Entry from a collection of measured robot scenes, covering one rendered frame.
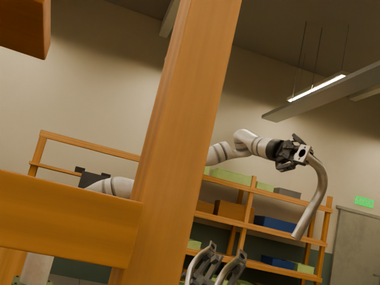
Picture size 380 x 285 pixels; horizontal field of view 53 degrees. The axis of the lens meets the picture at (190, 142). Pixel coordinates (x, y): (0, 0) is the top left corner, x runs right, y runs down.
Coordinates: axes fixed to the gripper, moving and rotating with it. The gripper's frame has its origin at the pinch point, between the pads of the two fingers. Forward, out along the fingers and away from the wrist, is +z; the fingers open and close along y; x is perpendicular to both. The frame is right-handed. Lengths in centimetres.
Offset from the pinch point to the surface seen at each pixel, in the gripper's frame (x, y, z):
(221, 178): 278, 21, -428
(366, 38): 333, 317, -329
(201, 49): -59, -4, 28
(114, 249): -60, -37, 38
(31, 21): -82, -14, 20
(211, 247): 34, -44, -64
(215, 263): 31, -48, -52
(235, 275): 28, -46, -34
